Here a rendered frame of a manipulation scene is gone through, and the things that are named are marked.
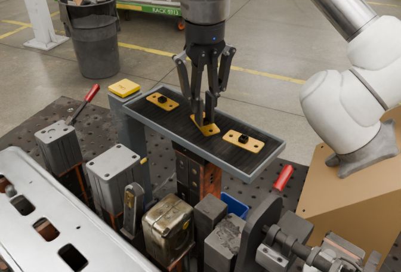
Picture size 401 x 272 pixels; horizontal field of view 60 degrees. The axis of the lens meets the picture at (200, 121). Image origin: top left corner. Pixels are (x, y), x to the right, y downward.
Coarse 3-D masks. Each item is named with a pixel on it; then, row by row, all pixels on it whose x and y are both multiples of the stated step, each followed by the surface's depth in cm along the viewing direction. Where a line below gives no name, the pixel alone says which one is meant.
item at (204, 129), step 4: (204, 112) 81; (192, 116) 79; (204, 116) 79; (204, 120) 78; (208, 120) 77; (196, 124) 77; (204, 124) 76; (208, 124) 77; (212, 124) 77; (200, 128) 76; (204, 128) 76; (208, 128) 76; (212, 128) 76; (216, 128) 76; (204, 132) 75; (208, 132) 75; (212, 132) 75; (216, 132) 75
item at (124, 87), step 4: (124, 80) 94; (128, 80) 94; (116, 84) 92; (120, 84) 92; (124, 84) 92; (128, 84) 92; (132, 84) 92; (136, 84) 92; (112, 88) 90; (116, 88) 90; (120, 88) 90; (124, 88) 90; (128, 88) 90; (132, 88) 90; (136, 88) 91; (116, 92) 89; (120, 92) 88; (124, 92) 88; (128, 92) 89; (132, 92) 90; (120, 96) 89; (124, 96) 89
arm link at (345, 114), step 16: (320, 80) 95; (336, 80) 93; (352, 80) 92; (304, 96) 97; (320, 96) 93; (336, 96) 92; (352, 96) 91; (368, 96) 90; (304, 112) 100; (320, 112) 94; (336, 112) 93; (352, 112) 92; (368, 112) 92; (320, 128) 97; (336, 128) 95; (352, 128) 94; (368, 128) 94; (336, 144) 98; (352, 144) 95
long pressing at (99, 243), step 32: (0, 160) 91; (32, 160) 91; (0, 192) 82; (32, 192) 82; (64, 192) 82; (0, 224) 75; (32, 224) 75; (64, 224) 75; (96, 224) 75; (0, 256) 70; (32, 256) 69; (96, 256) 69; (128, 256) 69
